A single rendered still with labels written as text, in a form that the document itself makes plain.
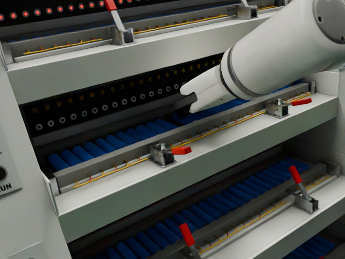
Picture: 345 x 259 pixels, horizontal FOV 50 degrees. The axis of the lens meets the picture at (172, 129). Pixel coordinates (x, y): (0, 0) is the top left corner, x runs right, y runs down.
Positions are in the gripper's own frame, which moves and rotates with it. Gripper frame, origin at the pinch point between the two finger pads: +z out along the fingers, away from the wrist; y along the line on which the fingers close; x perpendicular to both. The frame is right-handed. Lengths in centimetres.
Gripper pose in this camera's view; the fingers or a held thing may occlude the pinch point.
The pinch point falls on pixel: (191, 105)
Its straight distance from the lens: 66.8
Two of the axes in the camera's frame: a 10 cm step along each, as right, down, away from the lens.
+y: -8.1, 3.0, -5.0
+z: -4.4, 2.4, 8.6
